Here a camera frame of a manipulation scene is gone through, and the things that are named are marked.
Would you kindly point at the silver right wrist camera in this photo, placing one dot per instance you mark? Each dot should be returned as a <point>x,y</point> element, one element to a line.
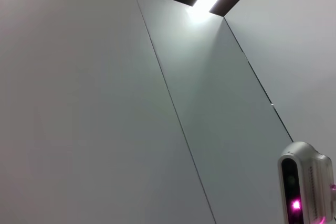
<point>309,182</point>

